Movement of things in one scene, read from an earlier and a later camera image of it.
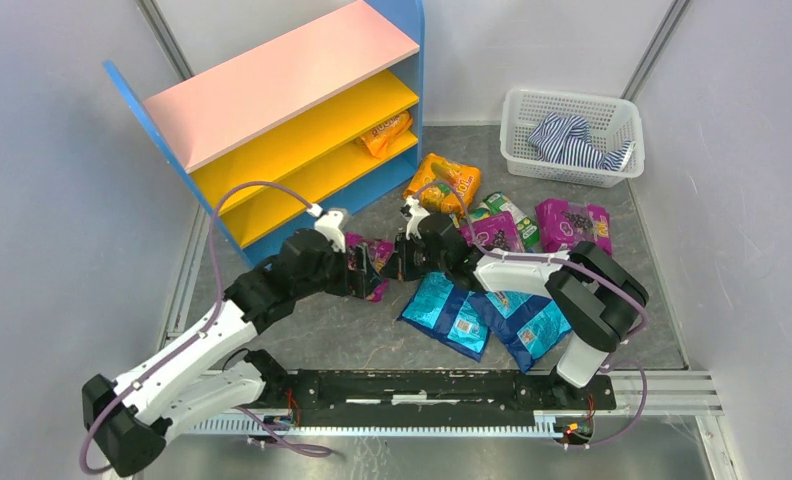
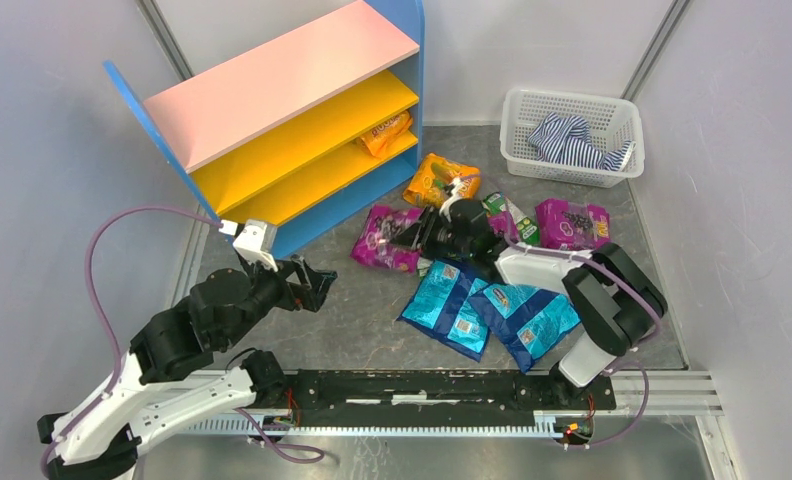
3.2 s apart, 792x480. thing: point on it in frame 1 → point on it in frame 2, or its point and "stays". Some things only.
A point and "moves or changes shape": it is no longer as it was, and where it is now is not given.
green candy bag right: [496, 202] stays
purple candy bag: [565, 223] stays
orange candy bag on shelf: [377, 140] stays
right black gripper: [408, 255] → [426, 234]
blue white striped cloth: [561, 138] stays
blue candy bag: [447, 313] stays
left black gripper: [355, 270] → [295, 283]
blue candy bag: [525, 323] stays
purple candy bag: [378, 251] moves or changes shape
